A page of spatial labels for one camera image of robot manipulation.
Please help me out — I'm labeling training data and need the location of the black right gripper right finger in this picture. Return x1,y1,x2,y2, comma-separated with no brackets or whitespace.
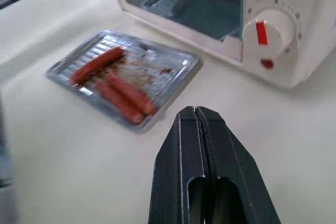
195,105,283,224

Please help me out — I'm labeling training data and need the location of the white toaster oven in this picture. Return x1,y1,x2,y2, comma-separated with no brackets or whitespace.
106,0,336,90

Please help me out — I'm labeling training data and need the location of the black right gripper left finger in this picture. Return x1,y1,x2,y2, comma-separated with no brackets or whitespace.
147,105,208,224

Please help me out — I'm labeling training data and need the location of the dark red small object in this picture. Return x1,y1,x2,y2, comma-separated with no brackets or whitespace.
260,58,275,70

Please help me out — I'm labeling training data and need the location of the glass oven door white handle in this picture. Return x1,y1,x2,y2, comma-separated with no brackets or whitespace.
107,0,249,63

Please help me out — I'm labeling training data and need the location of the red sausage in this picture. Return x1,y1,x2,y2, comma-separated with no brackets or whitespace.
94,80,145,125
104,73,156,116
68,47,124,86

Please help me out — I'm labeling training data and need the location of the white timer knob red mark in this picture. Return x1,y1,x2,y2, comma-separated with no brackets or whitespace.
241,8,295,59

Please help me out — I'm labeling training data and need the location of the silver metal baking tray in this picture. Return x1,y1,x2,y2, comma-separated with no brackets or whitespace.
46,30,203,134

